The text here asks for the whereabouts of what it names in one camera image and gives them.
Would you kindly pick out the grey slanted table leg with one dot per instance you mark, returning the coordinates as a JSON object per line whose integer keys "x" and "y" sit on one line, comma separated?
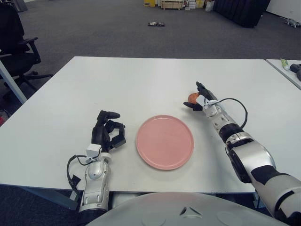
{"x": 11, "y": 82}

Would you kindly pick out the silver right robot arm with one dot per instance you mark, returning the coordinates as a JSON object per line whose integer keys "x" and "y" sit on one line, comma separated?
{"x": 251, "y": 155}

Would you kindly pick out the pink round plate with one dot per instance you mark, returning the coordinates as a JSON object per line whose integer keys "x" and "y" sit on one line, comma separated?
{"x": 164, "y": 141}

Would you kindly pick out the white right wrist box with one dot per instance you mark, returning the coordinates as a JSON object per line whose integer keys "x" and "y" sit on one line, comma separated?
{"x": 209, "y": 104}

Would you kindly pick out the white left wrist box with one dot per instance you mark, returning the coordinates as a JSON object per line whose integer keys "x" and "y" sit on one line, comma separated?
{"x": 93, "y": 151}

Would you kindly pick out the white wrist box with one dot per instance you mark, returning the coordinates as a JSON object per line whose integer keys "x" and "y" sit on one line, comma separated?
{"x": 93, "y": 151}
{"x": 209, "y": 104}

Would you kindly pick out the yellow box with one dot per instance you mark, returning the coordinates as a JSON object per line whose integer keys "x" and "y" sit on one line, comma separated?
{"x": 149, "y": 2}

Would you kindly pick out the black partition curtain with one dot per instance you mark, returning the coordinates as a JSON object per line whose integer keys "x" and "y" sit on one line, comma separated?
{"x": 242, "y": 11}

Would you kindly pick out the grey robot torso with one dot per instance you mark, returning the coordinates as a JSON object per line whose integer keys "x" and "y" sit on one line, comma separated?
{"x": 152, "y": 212}

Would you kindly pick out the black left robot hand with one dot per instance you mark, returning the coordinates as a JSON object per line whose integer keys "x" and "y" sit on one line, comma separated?
{"x": 97, "y": 135}

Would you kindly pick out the black handheld controller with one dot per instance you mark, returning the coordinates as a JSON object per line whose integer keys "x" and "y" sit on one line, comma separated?
{"x": 299, "y": 75}
{"x": 295, "y": 67}

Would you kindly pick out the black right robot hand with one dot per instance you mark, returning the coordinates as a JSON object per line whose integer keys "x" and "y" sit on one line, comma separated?
{"x": 208, "y": 93}

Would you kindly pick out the wooden crate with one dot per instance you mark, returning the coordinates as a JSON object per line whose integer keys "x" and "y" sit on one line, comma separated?
{"x": 172, "y": 4}

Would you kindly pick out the white bag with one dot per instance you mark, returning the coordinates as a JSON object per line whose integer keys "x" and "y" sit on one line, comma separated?
{"x": 210, "y": 5}

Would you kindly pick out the black flat floor object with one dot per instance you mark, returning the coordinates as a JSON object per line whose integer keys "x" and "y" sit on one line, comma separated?
{"x": 156, "y": 24}

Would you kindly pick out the grey robot dog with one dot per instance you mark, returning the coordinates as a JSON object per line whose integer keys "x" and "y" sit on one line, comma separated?
{"x": 292, "y": 22}

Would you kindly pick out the black office chair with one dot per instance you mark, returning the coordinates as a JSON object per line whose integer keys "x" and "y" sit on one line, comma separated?
{"x": 14, "y": 58}

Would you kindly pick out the green white tube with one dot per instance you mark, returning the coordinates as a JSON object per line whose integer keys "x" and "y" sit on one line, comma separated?
{"x": 285, "y": 64}

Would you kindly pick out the white cardboard boxes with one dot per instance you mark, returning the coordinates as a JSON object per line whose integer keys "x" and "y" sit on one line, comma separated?
{"x": 194, "y": 3}

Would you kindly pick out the red yellow apple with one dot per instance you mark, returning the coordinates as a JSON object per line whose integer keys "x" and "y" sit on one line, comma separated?
{"x": 193, "y": 97}

